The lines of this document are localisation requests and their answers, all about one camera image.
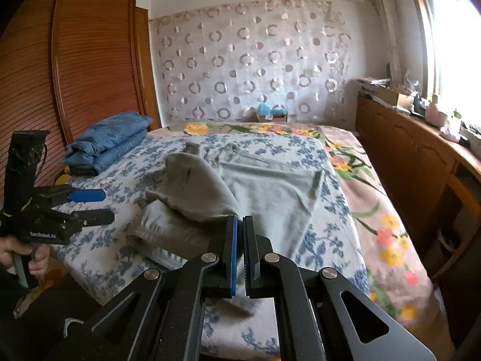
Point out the bed with floral blue sheet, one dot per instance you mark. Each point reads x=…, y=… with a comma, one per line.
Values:
x=327, y=240

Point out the cardboard box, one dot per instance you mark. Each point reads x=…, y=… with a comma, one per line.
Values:
x=394, y=97

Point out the pink bottle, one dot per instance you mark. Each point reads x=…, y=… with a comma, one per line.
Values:
x=435, y=112

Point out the yellow cloth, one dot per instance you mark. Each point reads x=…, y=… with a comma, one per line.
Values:
x=64, y=175

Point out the wooden wardrobe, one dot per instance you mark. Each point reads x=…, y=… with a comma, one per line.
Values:
x=86, y=64

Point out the pile of papers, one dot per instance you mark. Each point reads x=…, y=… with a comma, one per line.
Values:
x=370, y=84

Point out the circle patterned wall curtain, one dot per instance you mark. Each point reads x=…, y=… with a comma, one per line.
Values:
x=244, y=64

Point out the folded blue jeans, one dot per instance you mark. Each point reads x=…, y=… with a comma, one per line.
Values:
x=109, y=135

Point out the person's dark clothing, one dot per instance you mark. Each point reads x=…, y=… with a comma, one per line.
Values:
x=49, y=323

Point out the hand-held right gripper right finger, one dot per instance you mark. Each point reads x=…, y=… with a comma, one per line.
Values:
x=248, y=255

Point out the grey pants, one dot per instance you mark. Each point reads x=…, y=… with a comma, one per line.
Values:
x=263, y=188

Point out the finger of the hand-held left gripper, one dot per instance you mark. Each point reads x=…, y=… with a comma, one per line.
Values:
x=98, y=217
x=88, y=195

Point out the white wall pipe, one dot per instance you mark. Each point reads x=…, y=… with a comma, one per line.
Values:
x=385, y=18

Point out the wooden side cabinet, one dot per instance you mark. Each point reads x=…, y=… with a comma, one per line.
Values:
x=406, y=146

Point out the white plastic bag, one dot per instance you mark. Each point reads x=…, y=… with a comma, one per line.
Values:
x=452, y=128

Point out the window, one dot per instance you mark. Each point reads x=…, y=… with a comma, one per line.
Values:
x=454, y=45

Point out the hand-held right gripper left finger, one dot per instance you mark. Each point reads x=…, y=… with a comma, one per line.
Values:
x=234, y=255

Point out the blue packet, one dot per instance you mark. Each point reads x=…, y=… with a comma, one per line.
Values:
x=265, y=110

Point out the person's left hand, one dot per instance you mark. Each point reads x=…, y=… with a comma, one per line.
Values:
x=37, y=263

